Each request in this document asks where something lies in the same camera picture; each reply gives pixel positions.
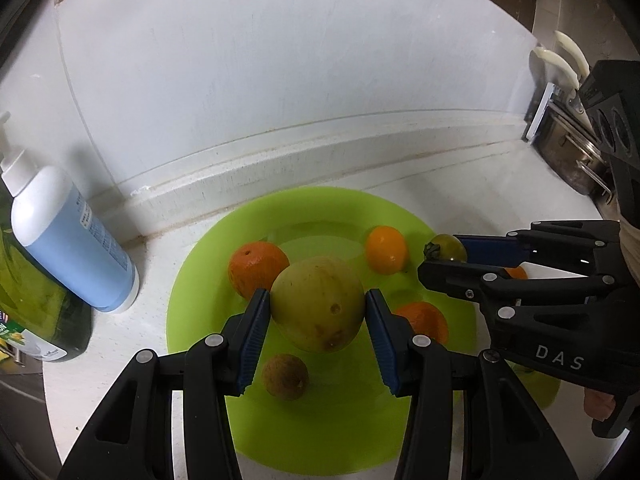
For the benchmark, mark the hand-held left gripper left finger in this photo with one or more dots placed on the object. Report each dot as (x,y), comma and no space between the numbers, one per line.
(252,340)

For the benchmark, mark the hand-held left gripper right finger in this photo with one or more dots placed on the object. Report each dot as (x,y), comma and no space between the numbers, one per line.
(382,340)

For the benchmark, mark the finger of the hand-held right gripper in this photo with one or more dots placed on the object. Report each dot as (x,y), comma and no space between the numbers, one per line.
(490,249)
(450,275)

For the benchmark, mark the small green tomato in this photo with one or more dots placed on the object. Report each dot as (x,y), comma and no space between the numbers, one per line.
(447,246)

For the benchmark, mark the small orange kumquat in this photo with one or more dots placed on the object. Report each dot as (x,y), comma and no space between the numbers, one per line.
(517,273)

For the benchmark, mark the brown longan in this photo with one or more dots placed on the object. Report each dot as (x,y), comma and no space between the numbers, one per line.
(285,376)

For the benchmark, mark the green apple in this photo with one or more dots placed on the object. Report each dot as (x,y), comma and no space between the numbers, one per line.
(537,390)

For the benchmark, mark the large orange tangerine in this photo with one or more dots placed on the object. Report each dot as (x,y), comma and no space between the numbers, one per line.
(252,265)

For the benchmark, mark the yellow-green pear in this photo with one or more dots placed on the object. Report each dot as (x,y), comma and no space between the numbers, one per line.
(317,302)

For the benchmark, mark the green plate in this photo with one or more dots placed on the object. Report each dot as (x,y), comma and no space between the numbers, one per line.
(325,425)

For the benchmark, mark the person's right hand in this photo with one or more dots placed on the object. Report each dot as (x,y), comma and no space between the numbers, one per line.
(599,404)

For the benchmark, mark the stainless steel pot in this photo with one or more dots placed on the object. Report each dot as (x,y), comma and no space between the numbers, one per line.
(570,155)

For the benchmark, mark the white pump lotion bottle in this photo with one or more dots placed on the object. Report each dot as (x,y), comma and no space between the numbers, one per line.
(70,240)

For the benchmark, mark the green dish soap bottle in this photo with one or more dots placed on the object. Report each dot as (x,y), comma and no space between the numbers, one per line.
(40,310)

